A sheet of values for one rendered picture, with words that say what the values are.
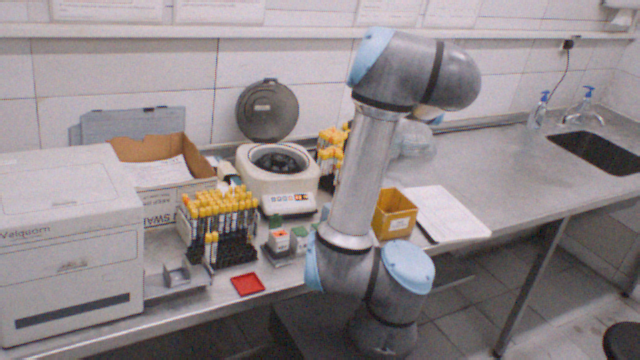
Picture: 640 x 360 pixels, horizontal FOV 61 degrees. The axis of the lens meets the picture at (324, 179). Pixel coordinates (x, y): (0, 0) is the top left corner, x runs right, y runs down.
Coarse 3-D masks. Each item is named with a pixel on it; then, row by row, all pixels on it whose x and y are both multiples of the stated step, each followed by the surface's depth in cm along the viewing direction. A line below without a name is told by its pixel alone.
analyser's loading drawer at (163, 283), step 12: (204, 264) 133; (156, 276) 127; (168, 276) 125; (180, 276) 129; (192, 276) 130; (204, 276) 130; (144, 288) 123; (156, 288) 124; (168, 288) 125; (180, 288) 126
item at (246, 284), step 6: (234, 276) 137; (240, 276) 138; (246, 276) 139; (252, 276) 139; (234, 282) 135; (240, 282) 136; (246, 282) 137; (252, 282) 137; (258, 282) 137; (240, 288) 134; (246, 288) 135; (252, 288) 135; (258, 288) 135; (264, 288) 135; (240, 294) 132; (246, 294) 133
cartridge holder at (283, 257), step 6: (264, 246) 148; (264, 252) 147; (270, 252) 145; (276, 252) 144; (282, 252) 145; (288, 252) 146; (270, 258) 145; (276, 258) 145; (282, 258) 145; (288, 258) 146; (276, 264) 143; (282, 264) 144
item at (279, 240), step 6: (282, 228) 147; (270, 234) 145; (276, 234) 144; (282, 234) 144; (288, 234) 145; (270, 240) 145; (276, 240) 143; (282, 240) 143; (288, 240) 144; (270, 246) 146; (276, 246) 143; (282, 246) 144; (288, 246) 145
